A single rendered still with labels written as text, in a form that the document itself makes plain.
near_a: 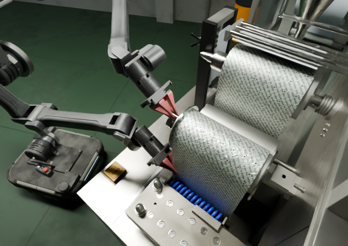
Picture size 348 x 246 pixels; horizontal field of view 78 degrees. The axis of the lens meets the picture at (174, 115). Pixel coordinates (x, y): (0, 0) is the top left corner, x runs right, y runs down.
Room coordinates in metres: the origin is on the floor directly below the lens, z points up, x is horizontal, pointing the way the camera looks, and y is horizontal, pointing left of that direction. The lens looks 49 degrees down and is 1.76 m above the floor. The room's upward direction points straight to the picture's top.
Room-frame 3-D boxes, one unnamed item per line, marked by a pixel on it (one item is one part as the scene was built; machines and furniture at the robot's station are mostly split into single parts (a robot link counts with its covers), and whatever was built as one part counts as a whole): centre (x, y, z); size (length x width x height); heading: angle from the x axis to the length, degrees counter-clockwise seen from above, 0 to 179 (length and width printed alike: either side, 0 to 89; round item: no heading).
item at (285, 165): (0.32, -0.33, 1.18); 0.08 x 0.02 x 0.02; 52
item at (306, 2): (0.90, -0.56, 1.19); 0.14 x 0.14 x 0.57
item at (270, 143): (0.42, -0.20, 1.18); 0.26 x 0.12 x 0.12; 52
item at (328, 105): (0.42, -0.41, 1.34); 0.07 x 0.07 x 0.07; 52
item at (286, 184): (0.22, -0.26, 1.28); 0.06 x 0.05 x 0.02; 52
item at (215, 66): (0.62, -0.17, 1.34); 0.06 x 0.06 x 0.06; 52
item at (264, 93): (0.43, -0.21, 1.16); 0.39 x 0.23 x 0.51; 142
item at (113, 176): (0.43, 0.25, 0.91); 0.07 x 0.07 x 0.02; 52
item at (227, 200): (0.28, -0.09, 1.11); 0.23 x 0.01 x 0.18; 52
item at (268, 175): (0.22, -0.26, 1.25); 0.07 x 0.04 x 0.04; 52
